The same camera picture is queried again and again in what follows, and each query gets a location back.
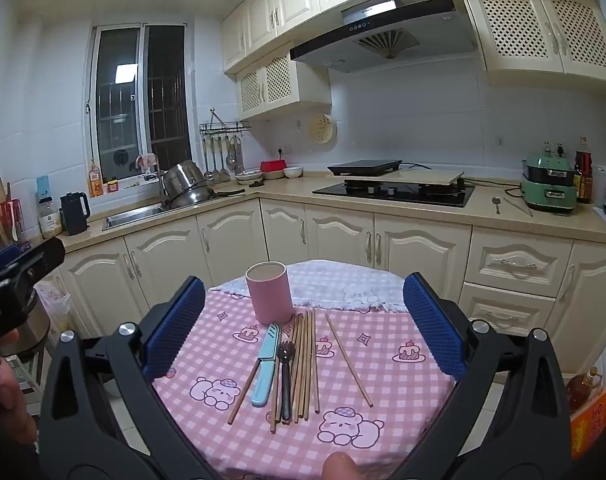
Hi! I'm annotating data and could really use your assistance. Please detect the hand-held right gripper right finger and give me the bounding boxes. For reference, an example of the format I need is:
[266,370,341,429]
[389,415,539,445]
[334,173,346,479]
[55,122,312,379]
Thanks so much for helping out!
[383,272,574,480]

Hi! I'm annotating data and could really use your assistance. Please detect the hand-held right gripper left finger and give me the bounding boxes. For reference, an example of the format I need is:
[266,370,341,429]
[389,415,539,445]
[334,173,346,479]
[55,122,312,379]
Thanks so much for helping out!
[38,276,224,480]

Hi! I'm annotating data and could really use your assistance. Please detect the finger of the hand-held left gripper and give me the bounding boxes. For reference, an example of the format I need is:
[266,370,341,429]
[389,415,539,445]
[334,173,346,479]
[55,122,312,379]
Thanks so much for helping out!
[0,241,32,276]
[0,236,66,291]

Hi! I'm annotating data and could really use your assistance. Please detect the brown wooden chopstick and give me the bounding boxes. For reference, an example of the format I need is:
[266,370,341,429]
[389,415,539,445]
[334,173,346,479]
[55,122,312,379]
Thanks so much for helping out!
[325,313,374,408]
[227,357,262,426]

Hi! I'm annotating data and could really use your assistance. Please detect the pink cup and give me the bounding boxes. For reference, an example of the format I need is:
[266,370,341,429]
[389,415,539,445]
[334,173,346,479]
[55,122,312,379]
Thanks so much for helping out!
[246,261,290,325]

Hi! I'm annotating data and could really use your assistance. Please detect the light blue sheathed knife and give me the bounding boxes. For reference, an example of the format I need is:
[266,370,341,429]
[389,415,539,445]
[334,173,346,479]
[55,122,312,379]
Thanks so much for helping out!
[251,324,281,407]

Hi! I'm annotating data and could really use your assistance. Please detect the black spoon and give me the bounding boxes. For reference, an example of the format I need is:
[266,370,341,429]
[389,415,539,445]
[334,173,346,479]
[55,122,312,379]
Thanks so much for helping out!
[277,342,294,422]

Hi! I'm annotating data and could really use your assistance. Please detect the pile of wooden chopsticks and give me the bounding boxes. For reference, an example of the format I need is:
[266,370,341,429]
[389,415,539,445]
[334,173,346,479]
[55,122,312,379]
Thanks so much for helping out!
[269,310,321,433]

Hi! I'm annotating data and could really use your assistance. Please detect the person's left hand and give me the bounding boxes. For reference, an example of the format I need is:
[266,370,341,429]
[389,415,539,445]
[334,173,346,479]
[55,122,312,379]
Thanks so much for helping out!
[0,355,38,443]

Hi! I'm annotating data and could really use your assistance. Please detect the person's right hand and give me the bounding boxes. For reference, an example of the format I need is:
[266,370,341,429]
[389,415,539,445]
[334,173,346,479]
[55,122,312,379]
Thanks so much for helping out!
[323,451,368,480]

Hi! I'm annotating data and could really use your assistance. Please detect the glass jar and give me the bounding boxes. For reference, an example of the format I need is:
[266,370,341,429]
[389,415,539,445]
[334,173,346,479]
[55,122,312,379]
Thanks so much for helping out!
[38,196,64,239]

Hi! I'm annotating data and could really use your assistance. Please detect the steel rice cooker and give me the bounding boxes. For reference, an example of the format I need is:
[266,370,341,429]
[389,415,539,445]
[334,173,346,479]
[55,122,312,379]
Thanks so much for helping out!
[13,285,51,361]

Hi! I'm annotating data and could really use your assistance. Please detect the red utensil holder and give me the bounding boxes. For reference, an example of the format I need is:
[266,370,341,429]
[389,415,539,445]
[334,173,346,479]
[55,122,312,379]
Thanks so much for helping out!
[0,199,24,243]

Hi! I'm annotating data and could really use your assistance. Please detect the clear plastic bag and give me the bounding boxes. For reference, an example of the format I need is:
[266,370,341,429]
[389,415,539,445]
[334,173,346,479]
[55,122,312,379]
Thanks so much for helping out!
[35,280,71,341]

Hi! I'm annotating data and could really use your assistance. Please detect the black kettle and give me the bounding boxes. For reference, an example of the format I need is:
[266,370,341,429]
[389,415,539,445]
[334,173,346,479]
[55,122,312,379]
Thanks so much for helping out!
[59,192,92,237]

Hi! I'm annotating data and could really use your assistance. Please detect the orange bottle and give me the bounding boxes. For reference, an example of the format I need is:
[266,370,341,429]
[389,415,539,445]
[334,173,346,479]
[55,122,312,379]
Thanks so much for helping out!
[88,159,105,197]

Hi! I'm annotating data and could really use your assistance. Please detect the pink checkered tablecloth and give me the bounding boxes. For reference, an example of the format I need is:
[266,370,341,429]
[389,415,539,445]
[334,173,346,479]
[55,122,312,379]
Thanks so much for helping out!
[150,260,464,480]

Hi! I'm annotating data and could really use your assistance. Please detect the steel sink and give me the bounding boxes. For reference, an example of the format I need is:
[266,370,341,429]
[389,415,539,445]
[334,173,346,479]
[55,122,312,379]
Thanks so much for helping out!
[103,202,171,231]

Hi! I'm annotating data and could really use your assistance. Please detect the white fringed cloth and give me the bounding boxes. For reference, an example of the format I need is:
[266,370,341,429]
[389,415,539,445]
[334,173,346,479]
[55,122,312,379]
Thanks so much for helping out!
[208,259,408,313]

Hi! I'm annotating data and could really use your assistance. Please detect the cream base cabinets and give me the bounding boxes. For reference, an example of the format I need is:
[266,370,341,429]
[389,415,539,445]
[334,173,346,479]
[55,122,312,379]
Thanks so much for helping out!
[58,195,606,376]

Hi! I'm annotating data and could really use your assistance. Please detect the black glass gas stove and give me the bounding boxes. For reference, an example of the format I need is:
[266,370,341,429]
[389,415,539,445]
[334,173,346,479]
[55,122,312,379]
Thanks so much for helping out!
[312,180,476,208]

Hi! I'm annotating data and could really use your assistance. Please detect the steel pot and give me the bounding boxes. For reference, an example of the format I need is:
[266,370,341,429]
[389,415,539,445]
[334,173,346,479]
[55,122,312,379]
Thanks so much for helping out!
[162,160,216,208]

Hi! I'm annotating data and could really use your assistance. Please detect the beige stone board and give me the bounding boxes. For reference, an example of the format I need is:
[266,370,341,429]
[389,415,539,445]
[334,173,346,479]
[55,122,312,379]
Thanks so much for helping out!
[344,169,465,190]

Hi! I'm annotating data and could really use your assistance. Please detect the cooking oil bottle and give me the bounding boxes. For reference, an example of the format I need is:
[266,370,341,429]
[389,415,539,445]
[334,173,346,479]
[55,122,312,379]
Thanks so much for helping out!
[565,366,604,413]

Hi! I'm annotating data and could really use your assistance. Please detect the sliding window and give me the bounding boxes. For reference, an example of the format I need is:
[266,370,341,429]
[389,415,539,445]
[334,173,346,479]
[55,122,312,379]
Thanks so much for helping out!
[85,22,194,181]

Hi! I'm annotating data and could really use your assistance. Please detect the green multicooker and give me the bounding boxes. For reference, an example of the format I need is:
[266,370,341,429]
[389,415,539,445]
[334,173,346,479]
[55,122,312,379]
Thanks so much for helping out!
[521,152,578,213]

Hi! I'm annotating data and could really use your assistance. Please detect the black induction cooker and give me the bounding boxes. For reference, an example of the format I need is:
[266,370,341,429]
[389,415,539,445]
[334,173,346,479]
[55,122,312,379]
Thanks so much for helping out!
[327,160,404,177]

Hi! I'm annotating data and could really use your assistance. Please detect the orange cardboard box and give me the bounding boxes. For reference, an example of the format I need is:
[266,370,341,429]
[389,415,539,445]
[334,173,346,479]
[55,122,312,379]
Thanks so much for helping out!
[569,377,606,461]

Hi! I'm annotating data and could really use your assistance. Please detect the dark sauce bottle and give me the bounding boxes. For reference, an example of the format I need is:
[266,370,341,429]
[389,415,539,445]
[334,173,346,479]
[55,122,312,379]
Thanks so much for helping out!
[574,150,594,205]

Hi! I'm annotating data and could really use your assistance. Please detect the round cream steamer tray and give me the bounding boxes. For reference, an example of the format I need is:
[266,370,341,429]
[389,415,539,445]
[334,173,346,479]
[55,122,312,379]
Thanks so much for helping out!
[309,113,338,144]

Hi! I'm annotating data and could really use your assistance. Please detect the small cream lattice cabinet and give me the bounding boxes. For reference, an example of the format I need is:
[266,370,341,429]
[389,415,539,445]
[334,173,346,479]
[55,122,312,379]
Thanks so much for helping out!
[235,52,332,121]

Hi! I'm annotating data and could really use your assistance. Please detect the black range hood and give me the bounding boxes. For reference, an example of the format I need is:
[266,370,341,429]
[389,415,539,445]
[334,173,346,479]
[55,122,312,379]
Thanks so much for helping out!
[289,0,478,73]

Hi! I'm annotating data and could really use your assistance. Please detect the large cream lattice cabinet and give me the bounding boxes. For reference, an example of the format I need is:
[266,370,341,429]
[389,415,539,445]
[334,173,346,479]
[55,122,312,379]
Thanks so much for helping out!
[460,0,606,86]

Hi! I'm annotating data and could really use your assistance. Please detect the wall utensil rack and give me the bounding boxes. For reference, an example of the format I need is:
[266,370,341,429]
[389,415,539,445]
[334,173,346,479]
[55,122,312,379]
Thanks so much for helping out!
[199,107,252,136]

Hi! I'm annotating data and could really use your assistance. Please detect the cream wall cabinets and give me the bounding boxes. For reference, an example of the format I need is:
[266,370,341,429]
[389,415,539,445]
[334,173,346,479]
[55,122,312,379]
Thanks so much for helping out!
[221,0,574,73]

